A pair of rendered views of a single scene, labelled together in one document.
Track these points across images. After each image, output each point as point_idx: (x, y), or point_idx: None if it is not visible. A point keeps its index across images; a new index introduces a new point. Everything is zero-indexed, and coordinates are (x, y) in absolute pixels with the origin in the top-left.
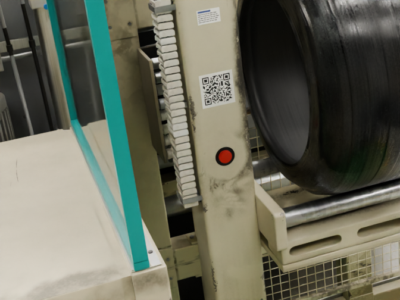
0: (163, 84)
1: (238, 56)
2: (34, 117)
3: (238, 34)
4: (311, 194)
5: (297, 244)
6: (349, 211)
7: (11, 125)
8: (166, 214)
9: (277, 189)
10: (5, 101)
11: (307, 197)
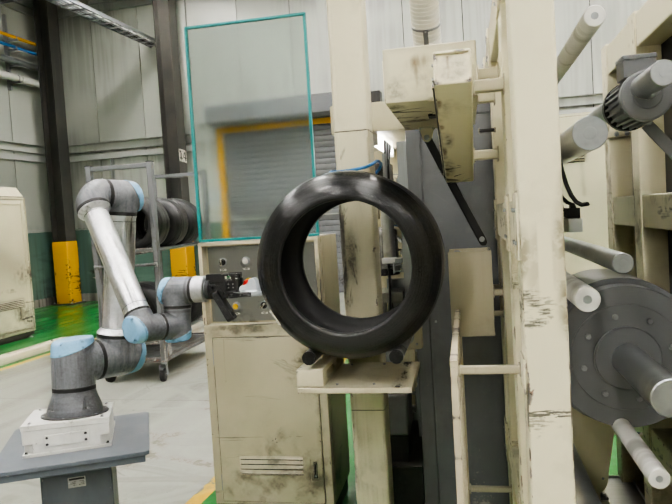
0: None
1: (340, 234)
2: None
3: (340, 221)
4: (391, 375)
5: None
6: (323, 358)
7: (379, 245)
8: (506, 393)
9: (415, 370)
10: (380, 233)
11: (389, 374)
